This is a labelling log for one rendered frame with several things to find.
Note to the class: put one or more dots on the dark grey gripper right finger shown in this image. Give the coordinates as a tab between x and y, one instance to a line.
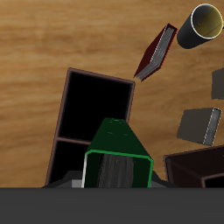
159	181

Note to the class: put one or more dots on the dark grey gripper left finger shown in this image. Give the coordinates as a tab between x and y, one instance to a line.
69	180

